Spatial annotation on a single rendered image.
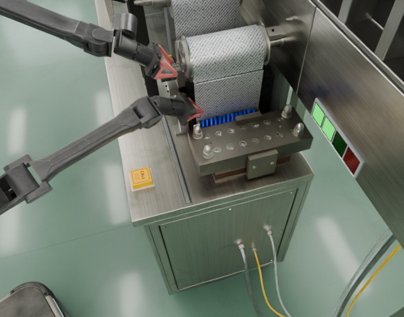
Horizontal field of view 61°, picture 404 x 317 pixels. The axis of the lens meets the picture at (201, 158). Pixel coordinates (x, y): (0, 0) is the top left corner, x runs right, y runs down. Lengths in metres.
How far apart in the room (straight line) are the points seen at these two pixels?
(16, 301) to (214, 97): 1.37
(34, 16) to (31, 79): 2.45
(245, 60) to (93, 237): 1.51
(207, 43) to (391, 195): 0.66
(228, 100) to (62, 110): 2.06
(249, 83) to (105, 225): 1.42
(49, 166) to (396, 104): 0.82
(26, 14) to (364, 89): 0.89
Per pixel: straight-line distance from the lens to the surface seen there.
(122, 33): 1.09
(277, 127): 1.23
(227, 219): 1.33
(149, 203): 1.20
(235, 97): 1.21
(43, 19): 1.10
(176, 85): 1.22
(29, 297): 1.96
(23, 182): 0.97
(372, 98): 0.87
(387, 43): 0.82
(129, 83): 1.66
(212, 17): 1.30
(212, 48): 1.10
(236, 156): 1.13
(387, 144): 0.86
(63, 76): 3.43
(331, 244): 2.19
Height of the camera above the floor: 1.90
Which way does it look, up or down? 51 degrees down
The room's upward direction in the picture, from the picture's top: 4 degrees counter-clockwise
